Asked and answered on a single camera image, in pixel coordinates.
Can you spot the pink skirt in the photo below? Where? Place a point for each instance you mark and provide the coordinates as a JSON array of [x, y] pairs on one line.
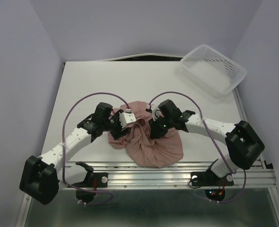
[[143, 150]]

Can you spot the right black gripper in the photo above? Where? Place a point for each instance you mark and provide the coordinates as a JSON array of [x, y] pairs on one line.
[[155, 132]]

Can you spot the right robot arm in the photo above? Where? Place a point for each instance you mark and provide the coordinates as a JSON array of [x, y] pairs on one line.
[[243, 144]]

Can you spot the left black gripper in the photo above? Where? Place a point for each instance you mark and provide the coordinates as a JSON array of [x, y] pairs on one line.
[[116, 135]]

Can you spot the white plastic basket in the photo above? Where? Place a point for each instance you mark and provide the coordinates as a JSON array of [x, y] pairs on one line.
[[213, 71]]

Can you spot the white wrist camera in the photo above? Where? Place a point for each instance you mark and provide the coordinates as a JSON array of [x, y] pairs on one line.
[[126, 119], [154, 110]]

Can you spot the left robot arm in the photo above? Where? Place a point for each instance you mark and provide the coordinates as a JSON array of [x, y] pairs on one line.
[[44, 176]]

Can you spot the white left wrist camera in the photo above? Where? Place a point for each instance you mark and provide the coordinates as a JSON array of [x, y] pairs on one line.
[[126, 119]]

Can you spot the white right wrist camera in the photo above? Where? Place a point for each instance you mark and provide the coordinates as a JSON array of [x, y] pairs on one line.
[[154, 110]]

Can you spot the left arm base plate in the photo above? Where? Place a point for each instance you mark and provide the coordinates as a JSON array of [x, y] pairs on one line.
[[93, 180]]

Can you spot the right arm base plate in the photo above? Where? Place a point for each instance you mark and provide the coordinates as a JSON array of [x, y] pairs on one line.
[[208, 179]]

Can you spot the aluminium rail frame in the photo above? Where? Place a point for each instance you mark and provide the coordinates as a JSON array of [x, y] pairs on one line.
[[147, 196]]

